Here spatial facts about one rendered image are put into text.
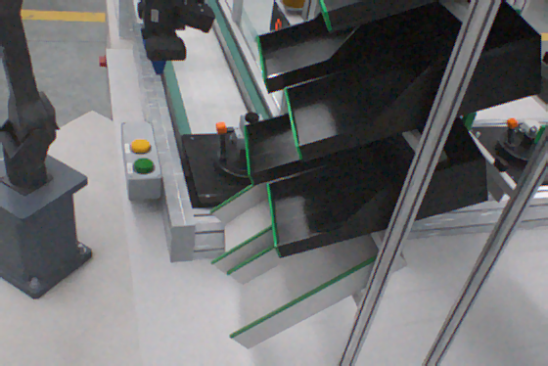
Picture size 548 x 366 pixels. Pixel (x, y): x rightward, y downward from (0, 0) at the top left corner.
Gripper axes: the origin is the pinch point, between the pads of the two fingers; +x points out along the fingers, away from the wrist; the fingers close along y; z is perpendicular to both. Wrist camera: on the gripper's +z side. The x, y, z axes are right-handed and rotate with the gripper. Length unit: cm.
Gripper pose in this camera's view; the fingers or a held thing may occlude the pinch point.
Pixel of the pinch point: (159, 56)
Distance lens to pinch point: 105.5
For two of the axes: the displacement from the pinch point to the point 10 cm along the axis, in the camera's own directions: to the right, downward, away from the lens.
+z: 9.5, -0.5, 3.1
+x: -1.6, 7.7, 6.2
